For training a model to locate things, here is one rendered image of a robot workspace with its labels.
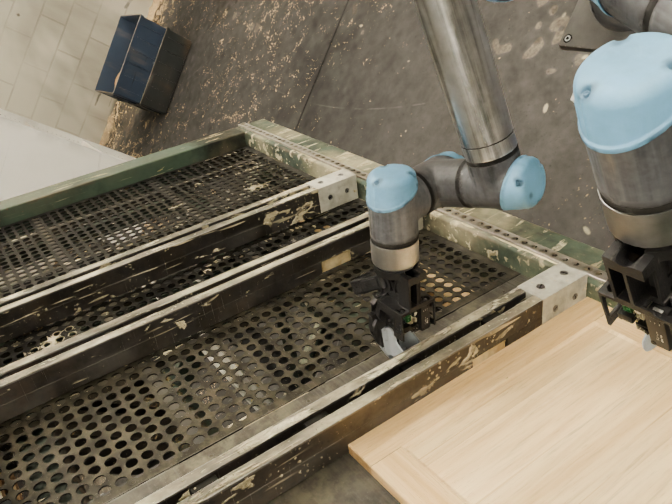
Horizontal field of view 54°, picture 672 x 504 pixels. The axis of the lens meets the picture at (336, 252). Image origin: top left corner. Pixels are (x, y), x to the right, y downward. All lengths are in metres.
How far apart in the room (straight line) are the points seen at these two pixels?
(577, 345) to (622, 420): 0.18
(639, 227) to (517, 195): 0.40
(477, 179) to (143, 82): 4.29
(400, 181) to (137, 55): 4.24
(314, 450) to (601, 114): 0.67
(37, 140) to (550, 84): 3.16
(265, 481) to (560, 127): 1.93
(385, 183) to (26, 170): 3.82
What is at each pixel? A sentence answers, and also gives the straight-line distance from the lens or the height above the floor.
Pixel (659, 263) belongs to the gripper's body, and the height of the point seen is 1.54.
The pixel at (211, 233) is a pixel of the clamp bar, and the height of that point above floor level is 1.27.
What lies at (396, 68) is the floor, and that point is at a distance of 3.29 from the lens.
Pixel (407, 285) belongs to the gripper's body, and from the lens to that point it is 1.00.
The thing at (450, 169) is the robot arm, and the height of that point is 1.33.
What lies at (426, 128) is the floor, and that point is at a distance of 2.99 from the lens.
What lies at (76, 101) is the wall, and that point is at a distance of 6.07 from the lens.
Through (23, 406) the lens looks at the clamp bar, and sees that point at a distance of 1.31.
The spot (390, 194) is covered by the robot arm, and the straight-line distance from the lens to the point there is 0.94.
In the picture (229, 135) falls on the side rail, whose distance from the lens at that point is 2.31.
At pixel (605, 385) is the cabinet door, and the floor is 1.04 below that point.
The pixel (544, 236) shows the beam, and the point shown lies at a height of 0.84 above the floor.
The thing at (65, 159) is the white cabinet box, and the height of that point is 0.68.
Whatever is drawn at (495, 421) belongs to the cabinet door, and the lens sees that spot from 1.05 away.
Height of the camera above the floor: 2.07
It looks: 41 degrees down
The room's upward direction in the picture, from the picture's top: 71 degrees counter-clockwise
